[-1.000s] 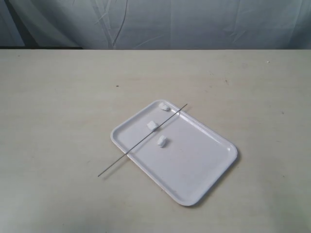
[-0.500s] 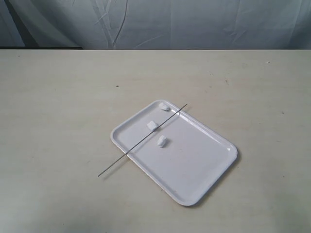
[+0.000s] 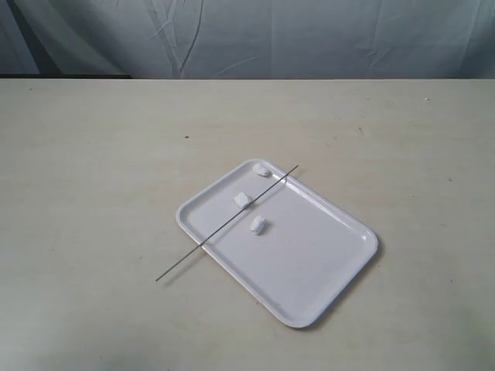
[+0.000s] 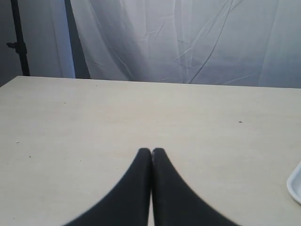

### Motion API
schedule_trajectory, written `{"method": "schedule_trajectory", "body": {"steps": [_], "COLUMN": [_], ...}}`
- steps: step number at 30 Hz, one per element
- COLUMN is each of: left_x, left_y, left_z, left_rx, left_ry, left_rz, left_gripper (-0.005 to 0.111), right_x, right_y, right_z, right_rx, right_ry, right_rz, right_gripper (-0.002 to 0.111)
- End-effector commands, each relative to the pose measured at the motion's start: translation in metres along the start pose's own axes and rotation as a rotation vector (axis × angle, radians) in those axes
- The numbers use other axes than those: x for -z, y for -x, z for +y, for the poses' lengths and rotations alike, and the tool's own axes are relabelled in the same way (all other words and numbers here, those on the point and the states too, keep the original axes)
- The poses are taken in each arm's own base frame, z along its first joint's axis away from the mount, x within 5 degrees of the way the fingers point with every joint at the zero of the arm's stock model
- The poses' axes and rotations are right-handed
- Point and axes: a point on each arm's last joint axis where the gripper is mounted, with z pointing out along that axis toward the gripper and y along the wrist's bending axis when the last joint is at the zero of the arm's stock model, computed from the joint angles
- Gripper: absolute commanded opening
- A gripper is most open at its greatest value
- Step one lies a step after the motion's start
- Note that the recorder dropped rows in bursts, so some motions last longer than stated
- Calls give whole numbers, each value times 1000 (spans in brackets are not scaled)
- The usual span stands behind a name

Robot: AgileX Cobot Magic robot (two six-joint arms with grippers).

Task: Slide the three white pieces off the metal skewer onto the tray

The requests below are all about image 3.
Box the white plastic tray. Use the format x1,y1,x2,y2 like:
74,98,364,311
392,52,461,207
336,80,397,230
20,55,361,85
176,158,378,328

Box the thin metal skewer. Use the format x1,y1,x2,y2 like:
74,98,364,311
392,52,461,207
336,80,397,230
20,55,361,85
155,164,299,283

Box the white backdrop curtain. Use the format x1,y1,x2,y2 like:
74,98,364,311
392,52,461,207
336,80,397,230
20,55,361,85
1,0,494,80

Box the white foam piece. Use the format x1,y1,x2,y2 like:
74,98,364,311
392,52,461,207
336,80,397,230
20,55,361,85
250,216,266,235
234,192,252,209
252,163,271,177

